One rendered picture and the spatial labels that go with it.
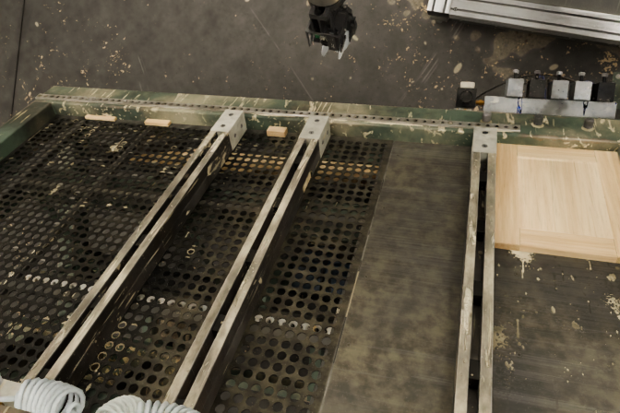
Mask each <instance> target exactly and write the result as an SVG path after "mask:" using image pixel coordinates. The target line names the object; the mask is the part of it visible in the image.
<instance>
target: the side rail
mask: <svg viewBox="0 0 620 413"><path fill-rule="evenodd" d="M55 116H56V114H55V113H54V109H53V107H52V103H50V102H37V101H33V102H32V103H31V104H30V105H28V106H27V107H26V108H24V109H23V110H22V111H20V112H19V113H17V114H16V115H15V116H14V117H12V118H11V119H10V120H8V121H7V122H6V123H4V124H3V125H2V126H0V161H1V160H2V159H4V158H5V157H6V156H7V155H8V154H10V153H11V152H12V151H13V150H14V149H16V148H17V147H18V146H19V145H21V144H22V143H23V142H24V141H25V140H27V139H28V138H29V137H30V136H32V135H33V134H34V133H35V132H36V131H38V130H39V129H40V128H41V127H42V126H44V125H45V124H46V123H47V122H49V121H50V120H51V119H52V118H53V117H55Z"/></svg>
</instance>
